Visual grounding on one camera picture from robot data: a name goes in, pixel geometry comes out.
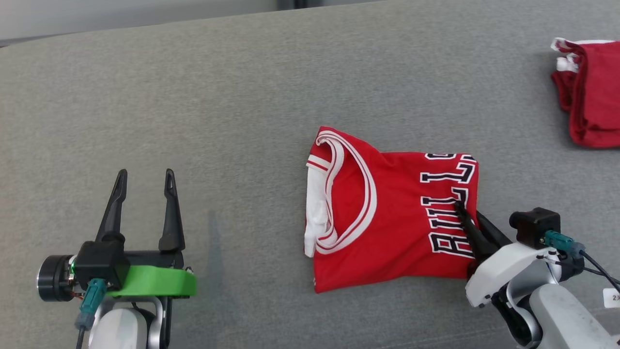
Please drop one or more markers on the red Bulls basketball jersey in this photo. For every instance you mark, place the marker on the red Bulls basketball jersey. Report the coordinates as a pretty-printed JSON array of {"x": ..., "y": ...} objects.
[{"x": 387, "y": 218}]

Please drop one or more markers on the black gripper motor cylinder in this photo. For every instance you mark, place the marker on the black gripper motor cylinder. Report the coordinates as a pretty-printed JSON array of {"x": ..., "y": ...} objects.
[
  {"x": 51, "y": 278},
  {"x": 574, "y": 265}
]

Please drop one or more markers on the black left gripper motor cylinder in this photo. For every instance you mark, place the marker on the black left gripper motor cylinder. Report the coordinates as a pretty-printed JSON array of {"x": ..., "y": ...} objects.
[{"x": 51, "y": 278}]

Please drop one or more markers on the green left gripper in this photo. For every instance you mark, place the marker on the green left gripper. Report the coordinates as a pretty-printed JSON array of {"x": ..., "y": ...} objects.
[{"x": 155, "y": 283}]

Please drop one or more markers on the grey fabric sofa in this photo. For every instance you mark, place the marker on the grey fabric sofa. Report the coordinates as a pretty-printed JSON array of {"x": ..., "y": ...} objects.
[{"x": 242, "y": 97}]

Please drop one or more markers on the red Bulls basketball shorts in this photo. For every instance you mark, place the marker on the red Bulls basketball shorts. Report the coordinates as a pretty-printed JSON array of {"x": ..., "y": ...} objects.
[{"x": 598, "y": 92}]

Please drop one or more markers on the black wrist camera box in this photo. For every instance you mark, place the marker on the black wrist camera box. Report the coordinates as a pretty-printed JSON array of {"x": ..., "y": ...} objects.
[
  {"x": 99, "y": 261},
  {"x": 535, "y": 225}
]

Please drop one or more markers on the small white label tag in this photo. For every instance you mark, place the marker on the small white label tag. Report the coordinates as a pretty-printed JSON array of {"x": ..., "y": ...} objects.
[{"x": 612, "y": 298}]

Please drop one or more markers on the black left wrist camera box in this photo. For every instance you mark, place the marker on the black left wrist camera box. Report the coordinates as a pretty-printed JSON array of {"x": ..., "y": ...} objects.
[{"x": 99, "y": 261}]

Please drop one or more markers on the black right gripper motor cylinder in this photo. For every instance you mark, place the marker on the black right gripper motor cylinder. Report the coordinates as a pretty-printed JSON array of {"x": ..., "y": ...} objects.
[{"x": 574, "y": 265}]

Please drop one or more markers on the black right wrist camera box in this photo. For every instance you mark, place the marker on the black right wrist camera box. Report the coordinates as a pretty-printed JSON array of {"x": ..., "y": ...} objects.
[{"x": 535, "y": 225}]

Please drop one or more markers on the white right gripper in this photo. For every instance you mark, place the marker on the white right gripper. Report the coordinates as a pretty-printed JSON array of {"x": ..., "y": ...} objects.
[{"x": 503, "y": 271}]

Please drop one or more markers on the grey upright post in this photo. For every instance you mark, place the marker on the grey upright post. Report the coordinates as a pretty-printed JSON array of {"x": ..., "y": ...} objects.
[{"x": 290, "y": 4}]

